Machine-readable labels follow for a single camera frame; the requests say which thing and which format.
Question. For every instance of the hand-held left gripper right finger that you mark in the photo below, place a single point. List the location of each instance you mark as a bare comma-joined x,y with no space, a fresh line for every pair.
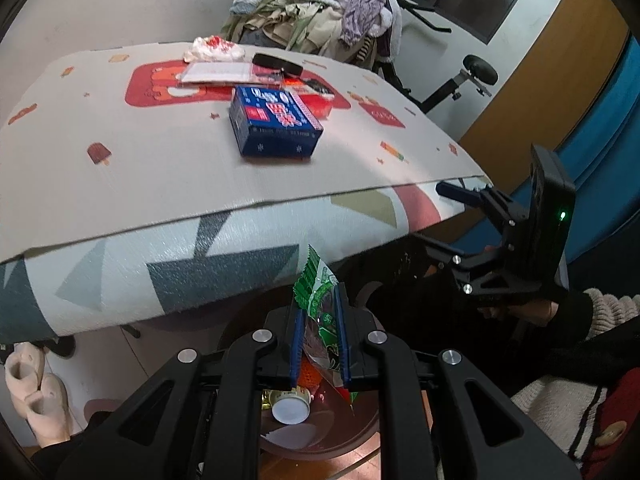
344,350

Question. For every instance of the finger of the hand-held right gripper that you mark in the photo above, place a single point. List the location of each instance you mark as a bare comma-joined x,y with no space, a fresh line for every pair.
465,267
460,192

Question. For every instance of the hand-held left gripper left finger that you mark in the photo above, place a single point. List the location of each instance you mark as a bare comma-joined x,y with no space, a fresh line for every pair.
296,350

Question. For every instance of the orange foam net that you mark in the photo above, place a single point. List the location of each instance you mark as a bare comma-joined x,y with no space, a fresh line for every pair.
307,375

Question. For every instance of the green snack wrapper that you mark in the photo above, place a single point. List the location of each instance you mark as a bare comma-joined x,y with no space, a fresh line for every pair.
320,305

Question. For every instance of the red white snack packet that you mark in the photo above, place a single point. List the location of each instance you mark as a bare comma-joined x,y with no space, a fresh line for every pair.
312,100

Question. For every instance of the blue cardboard box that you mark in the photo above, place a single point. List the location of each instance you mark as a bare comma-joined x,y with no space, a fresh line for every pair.
270,120

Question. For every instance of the white red wrapper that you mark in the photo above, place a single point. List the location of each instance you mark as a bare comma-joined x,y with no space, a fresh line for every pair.
212,49

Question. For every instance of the person's right forearm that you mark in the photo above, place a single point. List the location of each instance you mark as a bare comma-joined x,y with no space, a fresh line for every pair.
600,310

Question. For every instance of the person's right hand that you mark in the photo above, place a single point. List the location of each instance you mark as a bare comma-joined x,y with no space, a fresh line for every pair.
530,314

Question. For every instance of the black exercise bike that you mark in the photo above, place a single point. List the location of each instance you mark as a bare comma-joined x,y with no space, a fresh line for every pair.
445,92

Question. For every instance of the wooden door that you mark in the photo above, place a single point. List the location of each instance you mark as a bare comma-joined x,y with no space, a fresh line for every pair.
550,70

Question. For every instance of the red knit cardigan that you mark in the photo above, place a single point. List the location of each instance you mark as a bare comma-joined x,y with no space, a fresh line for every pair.
600,425

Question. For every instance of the dark window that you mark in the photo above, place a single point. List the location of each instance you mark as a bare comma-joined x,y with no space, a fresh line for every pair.
475,0

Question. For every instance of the pile of clothes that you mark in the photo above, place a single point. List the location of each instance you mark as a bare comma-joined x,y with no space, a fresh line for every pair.
310,10

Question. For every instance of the printed table mat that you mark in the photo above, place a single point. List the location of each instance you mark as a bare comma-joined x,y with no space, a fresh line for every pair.
125,185

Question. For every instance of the beige fluffy slipper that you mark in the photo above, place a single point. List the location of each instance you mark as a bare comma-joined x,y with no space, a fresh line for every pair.
22,375
50,410

